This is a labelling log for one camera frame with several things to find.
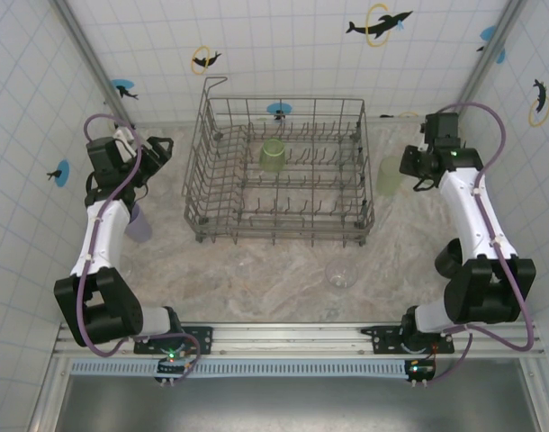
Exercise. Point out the blue circle shark sticker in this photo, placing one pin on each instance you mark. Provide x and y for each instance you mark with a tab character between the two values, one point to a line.
123	87

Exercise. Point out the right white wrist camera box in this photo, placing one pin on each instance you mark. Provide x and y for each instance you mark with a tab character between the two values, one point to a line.
422	147

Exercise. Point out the short green plastic cup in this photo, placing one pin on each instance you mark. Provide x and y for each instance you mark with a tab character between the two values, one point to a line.
272	157

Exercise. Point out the purple plastic cup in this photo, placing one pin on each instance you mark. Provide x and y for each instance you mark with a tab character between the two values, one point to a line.
141	227

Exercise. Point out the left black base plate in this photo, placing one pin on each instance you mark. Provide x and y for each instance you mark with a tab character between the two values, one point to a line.
202	337

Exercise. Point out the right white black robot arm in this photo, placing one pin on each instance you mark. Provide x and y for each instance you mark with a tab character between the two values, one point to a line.
472	211

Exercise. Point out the blue circle fish sticker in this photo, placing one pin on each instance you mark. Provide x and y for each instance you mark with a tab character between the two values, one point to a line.
279	109

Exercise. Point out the aluminium frame post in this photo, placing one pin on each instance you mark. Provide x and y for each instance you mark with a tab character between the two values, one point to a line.
81	38
471	90

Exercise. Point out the blue patch wall sticker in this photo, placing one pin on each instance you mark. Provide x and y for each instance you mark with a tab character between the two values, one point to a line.
487	32

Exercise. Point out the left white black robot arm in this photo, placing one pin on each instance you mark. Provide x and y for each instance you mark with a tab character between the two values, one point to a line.
103	234

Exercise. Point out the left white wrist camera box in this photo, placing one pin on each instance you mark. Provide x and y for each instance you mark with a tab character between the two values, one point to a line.
123	139

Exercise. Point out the left controller board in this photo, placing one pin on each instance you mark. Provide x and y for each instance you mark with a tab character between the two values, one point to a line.
171	366

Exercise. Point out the right controller board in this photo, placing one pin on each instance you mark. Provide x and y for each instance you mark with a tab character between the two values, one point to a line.
420	370

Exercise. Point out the controller board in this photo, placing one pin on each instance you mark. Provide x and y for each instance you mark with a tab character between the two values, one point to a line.
420	370
171	366

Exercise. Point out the pale frosted green cup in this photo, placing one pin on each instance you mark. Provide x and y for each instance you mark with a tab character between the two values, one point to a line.
389	177

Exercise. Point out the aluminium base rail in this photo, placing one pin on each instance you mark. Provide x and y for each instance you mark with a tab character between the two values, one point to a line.
279	335

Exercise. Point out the low black yellow sticker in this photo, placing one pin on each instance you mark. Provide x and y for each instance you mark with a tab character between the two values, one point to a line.
387	116

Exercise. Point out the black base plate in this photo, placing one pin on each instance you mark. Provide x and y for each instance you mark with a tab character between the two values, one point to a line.
202	337
382	337

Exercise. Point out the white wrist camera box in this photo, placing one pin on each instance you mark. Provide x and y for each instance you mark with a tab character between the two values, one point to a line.
422	147
123	139

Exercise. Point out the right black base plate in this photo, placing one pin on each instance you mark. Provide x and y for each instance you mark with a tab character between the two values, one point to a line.
382	337

